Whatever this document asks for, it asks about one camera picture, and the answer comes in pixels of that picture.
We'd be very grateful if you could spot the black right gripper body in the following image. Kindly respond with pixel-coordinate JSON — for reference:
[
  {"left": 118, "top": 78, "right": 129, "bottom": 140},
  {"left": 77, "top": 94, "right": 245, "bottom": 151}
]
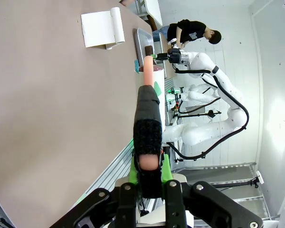
[{"left": 167, "top": 47, "right": 181, "bottom": 64}]

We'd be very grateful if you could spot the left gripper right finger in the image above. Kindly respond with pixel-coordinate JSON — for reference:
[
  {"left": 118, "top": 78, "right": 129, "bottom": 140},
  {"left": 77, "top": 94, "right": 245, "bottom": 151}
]
[{"left": 161, "top": 153, "right": 264, "bottom": 228}]

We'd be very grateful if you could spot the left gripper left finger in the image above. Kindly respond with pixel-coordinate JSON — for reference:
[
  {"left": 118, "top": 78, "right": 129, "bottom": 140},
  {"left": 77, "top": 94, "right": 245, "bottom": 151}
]
[{"left": 49, "top": 152, "right": 140, "bottom": 228}]

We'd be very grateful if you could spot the silver metal tray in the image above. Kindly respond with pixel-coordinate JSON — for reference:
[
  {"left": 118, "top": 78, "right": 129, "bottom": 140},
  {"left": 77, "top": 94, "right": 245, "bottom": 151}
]
[{"left": 133, "top": 28, "right": 155, "bottom": 68}]

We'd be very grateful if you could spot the bystander in black shirt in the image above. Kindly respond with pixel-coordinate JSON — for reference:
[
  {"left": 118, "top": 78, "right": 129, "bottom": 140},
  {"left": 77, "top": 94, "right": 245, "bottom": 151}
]
[{"left": 154, "top": 19, "right": 223, "bottom": 48}]

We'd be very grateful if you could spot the large white table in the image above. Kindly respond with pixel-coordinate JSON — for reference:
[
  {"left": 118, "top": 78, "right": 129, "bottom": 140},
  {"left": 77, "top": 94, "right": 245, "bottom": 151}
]
[{"left": 135, "top": 0, "right": 163, "bottom": 27}]

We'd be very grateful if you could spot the black horizontal stand bar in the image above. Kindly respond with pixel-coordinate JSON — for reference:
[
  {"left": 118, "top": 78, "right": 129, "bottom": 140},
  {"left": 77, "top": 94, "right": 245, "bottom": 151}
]
[{"left": 174, "top": 109, "right": 222, "bottom": 120}]

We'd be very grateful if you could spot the aluminium table frame rail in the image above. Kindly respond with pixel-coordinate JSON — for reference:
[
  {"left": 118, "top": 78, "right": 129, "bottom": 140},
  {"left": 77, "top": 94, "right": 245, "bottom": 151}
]
[{"left": 72, "top": 78, "right": 172, "bottom": 214}]

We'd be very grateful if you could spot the white camera on black boom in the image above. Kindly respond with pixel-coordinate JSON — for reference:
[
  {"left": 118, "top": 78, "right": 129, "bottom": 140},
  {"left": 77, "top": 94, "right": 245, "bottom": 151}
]
[{"left": 211, "top": 170, "right": 265, "bottom": 190}]

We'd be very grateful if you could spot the right arm black cable sleeve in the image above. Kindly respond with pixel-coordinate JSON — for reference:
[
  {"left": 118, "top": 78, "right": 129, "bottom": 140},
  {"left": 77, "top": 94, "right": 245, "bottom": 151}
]
[{"left": 167, "top": 68, "right": 249, "bottom": 163}]

